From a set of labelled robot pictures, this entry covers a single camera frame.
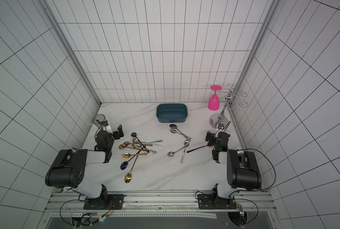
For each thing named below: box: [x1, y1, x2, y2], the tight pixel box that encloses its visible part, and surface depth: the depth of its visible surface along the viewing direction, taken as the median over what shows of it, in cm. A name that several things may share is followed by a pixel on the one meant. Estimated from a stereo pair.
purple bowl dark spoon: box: [120, 145, 147, 170], surface depth 87 cm
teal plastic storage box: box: [156, 103, 189, 124], surface depth 113 cm
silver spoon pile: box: [132, 137, 157, 154], surface depth 94 cm
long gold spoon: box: [124, 153, 139, 184], surface depth 83 cm
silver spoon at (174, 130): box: [170, 127, 192, 142], surface depth 102 cm
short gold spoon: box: [121, 152, 149, 159], surface depth 91 cm
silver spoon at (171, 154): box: [167, 143, 190, 157], surface depth 91 cm
